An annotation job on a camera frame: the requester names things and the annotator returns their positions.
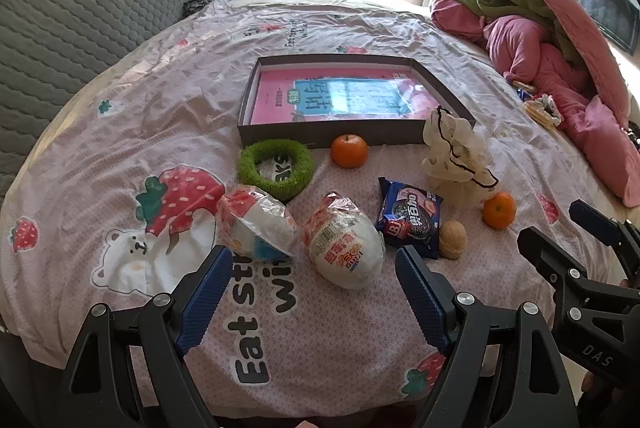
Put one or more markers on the pink and blue book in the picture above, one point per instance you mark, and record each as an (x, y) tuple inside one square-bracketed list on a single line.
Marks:
[(280, 98)]

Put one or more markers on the small blue snack packet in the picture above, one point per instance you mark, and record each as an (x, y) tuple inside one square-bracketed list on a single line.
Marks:
[(523, 94)]

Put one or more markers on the pink quilt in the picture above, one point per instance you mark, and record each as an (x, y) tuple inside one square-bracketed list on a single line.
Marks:
[(520, 43)]

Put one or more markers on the orange mandarin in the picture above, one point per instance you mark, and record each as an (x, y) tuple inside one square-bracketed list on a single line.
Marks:
[(498, 210), (349, 151)]

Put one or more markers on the grey quilted headboard cover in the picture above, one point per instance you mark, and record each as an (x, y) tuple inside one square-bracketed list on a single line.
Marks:
[(75, 33)]

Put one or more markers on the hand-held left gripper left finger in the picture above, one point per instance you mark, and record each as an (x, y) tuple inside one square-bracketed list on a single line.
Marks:
[(207, 298)]

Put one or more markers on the blue cookie packet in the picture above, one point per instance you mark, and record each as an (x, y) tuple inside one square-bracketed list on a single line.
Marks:
[(410, 218)]

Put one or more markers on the brown walnut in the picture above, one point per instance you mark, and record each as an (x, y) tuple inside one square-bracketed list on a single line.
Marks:
[(452, 240)]

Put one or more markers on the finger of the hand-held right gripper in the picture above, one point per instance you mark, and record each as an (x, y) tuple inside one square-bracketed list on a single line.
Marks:
[(542, 253), (595, 222)]

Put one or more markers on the grey shallow cardboard box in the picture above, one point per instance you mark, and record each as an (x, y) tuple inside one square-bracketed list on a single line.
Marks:
[(280, 135)]

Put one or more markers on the dark framed wall panel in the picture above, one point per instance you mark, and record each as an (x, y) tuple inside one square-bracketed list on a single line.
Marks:
[(605, 8)]

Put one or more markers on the dark patterned cloth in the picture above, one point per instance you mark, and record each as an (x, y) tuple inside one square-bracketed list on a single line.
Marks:
[(205, 2)]

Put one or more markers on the striped snack packet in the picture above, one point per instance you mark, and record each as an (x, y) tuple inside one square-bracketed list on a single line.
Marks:
[(542, 110)]

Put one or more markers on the white toy egg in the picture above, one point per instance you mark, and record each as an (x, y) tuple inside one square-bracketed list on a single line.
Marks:
[(345, 243)]

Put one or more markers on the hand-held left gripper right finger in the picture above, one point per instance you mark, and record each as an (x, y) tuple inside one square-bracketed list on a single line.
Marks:
[(420, 293)]

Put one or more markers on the large pink flat cushion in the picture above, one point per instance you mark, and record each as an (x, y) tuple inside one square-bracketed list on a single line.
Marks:
[(565, 3)]

